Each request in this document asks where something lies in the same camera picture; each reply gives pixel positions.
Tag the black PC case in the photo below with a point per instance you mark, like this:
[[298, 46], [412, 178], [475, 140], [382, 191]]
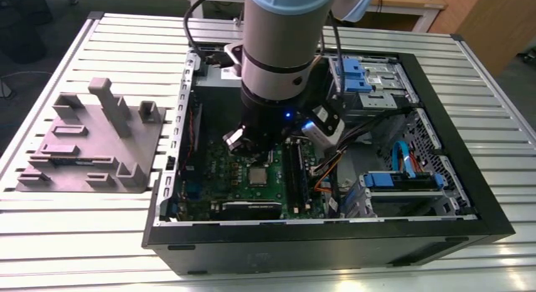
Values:
[[318, 241]]

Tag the wooden cabinet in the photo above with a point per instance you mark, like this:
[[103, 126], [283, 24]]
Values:
[[494, 28]]

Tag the dark RAM stick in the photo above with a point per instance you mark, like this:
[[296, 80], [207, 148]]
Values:
[[71, 162]]

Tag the green motherboard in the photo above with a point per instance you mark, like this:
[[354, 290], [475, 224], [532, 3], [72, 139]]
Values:
[[218, 179]]

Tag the grey power supply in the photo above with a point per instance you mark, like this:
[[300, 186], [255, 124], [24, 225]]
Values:
[[214, 110]]

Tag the metal drive cage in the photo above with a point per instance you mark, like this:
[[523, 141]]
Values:
[[376, 103]]

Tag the black graphics card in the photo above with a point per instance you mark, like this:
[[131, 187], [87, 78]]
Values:
[[251, 208]]

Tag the silver CPU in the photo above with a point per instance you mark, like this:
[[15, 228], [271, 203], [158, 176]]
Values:
[[258, 176]]

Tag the blue plastic drive latch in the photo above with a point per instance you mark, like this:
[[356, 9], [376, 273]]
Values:
[[360, 84]]

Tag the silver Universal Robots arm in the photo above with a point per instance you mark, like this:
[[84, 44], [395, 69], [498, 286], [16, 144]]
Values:
[[284, 37]]

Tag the wooden desk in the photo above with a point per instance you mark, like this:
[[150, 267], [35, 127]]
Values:
[[419, 4]]

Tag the pale blue disk carrier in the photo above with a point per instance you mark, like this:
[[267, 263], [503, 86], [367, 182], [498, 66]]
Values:
[[351, 205]]

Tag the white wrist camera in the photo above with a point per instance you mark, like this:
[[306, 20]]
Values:
[[323, 138]]

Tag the metal disk bay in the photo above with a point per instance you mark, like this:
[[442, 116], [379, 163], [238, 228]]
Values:
[[402, 194]]

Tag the black RAM slot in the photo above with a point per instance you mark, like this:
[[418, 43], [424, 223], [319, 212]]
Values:
[[302, 179], [288, 179]]

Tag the grey camera bracket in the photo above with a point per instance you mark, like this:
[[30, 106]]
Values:
[[235, 56]]

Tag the grey parts rack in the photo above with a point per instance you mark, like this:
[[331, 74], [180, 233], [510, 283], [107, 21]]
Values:
[[100, 141]]

